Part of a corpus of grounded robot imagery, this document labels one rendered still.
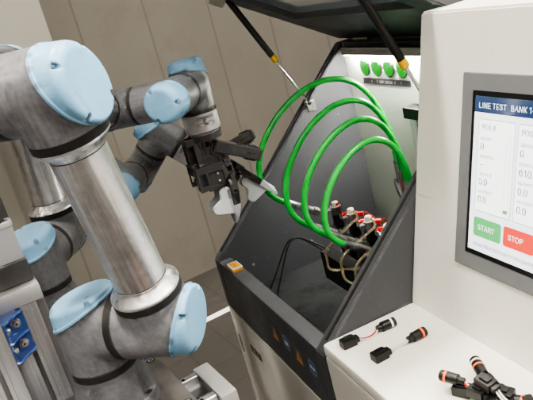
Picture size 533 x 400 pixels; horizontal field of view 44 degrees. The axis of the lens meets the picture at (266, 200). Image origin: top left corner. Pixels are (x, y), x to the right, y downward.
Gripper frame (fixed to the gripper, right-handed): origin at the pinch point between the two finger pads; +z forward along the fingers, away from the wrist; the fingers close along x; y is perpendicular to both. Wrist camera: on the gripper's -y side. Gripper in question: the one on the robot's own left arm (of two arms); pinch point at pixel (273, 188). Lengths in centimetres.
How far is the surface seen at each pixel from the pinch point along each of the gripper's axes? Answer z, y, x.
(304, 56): 14, -93, -280
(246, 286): 8.6, 25.6, -12.3
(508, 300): 37, -2, 54
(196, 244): 13, 49, -265
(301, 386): 28.7, 37.6, 6.2
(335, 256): 23.7, 6.9, -6.1
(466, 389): 34, 14, 61
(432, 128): 15.7, -24.3, 36.4
